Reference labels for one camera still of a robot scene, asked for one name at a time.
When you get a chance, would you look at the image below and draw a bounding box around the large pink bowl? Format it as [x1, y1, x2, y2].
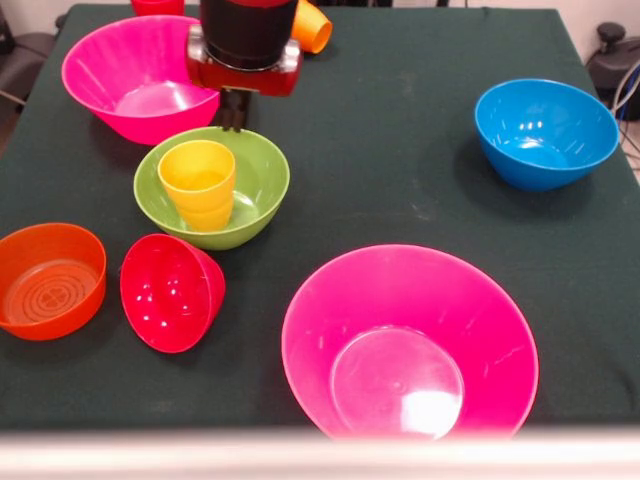
[60, 14, 222, 146]
[280, 243, 540, 441]

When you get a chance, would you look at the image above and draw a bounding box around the dark green table cloth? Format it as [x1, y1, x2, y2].
[0, 5, 640, 431]

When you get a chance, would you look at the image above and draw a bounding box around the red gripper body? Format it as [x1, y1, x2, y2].
[184, 24, 305, 98]

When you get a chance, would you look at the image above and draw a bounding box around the small crimson bowl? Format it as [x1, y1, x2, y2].
[119, 233, 227, 355]

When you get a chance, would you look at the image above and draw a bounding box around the yellow cup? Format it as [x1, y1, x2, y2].
[157, 139, 237, 233]

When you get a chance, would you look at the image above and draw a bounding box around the orange cup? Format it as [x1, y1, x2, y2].
[291, 0, 334, 55]

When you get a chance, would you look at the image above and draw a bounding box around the blue bowl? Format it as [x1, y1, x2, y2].
[474, 78, 621, 193]

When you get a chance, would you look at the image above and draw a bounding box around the crimson cup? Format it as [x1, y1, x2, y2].
[130, 0, 186, 17]

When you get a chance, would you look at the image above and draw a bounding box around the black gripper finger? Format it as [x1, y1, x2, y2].
[232, 91, 252, 134]
[218, 88, 237, 132]

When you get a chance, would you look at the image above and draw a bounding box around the tangle of cables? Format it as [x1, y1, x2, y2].
[607, 59, 640, 171]

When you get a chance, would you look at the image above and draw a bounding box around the orange bowl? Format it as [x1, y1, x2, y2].
[0, 222, 108, 342]

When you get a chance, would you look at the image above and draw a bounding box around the green bowl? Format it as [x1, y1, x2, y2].
[133, 126, 291, 251]

